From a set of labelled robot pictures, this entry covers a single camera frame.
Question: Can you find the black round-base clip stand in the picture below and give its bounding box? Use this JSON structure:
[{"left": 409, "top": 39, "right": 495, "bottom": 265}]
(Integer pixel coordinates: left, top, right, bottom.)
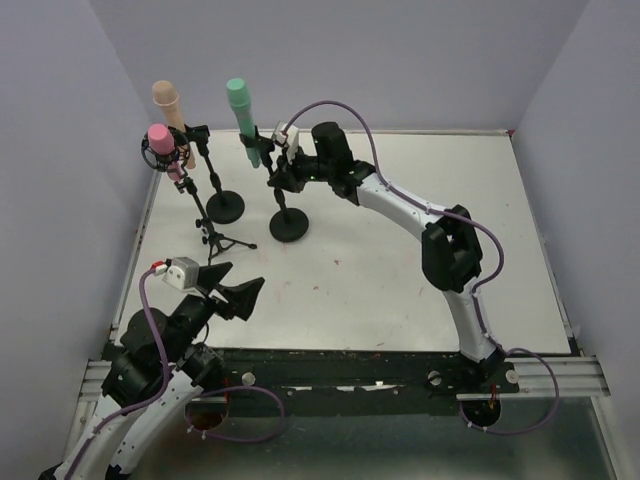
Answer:
[{"left": 185, "top": 125, "right": 245, "bottom": 225}]

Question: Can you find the teal microphone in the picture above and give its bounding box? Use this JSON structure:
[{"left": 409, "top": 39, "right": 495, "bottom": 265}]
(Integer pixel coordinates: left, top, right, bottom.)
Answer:
[{"left": 226, "top": 77, "right": 261, "bottom": 168}]

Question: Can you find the black tripod shock-mount stand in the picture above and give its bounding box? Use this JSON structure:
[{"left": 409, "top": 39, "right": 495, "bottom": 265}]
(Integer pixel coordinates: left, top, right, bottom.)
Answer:
[{"left": 140, "top": 125, "right": 258, "bottom": 264}]

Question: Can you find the pink microphone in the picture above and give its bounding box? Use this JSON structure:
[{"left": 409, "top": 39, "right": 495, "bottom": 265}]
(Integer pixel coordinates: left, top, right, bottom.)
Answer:
[{"left": 145, "top": 123, "right": 182, "bottom": 182}]

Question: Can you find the peach microphone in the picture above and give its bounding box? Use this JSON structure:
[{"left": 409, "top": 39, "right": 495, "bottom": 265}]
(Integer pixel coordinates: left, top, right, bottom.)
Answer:
[{"left": 152, "top": 80, "right": 196, "bottom": 170}]

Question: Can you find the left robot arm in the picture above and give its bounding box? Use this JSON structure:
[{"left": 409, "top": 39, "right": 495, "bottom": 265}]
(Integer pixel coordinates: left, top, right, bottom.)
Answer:
[{"left": 40, "top": 257, "right": 265, "bottom": 479}]

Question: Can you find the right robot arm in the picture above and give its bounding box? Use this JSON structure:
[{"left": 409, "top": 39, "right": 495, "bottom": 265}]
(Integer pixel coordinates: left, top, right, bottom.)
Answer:
[{"left": 268, "top": 122, "right": 505, "bottom": 380}]

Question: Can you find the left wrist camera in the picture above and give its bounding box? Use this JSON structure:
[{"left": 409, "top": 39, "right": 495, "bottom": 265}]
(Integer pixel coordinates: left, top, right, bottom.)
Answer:
[{"left": 152, "top": 257, "right": 200, "bottom": 292}]

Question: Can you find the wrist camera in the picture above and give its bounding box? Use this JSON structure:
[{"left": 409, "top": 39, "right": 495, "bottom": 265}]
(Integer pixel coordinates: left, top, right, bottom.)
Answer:
[
  {"left": 152, "top": 257, "right": 200, "bottom": 292},
  {"left": 271, "top": 122, "right": 300, "bottom": 163}
]

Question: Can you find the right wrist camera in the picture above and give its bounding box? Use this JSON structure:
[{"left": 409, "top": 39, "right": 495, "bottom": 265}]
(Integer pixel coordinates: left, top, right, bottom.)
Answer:
[{"left": 271, "top": 122, "right": 300, "bottom": 163}]

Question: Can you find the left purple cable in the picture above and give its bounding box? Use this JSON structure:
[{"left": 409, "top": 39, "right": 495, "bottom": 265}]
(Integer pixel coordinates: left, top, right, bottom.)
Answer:
[{"left": 64, "top": 267, "right": 287, "bottom": 480}]

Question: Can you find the black front mounting rail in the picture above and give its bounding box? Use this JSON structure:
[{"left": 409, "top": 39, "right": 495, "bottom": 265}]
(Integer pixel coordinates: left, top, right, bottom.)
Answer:
[{"left": 177, "top": 344, "right": 519, "bottom": 418}]

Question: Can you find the aluminium extrusion frame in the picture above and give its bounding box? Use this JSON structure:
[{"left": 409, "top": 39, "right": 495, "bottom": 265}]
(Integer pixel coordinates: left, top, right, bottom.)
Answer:
[{"left": 54, "top": 132, "right": 611, "bottom": 480}]

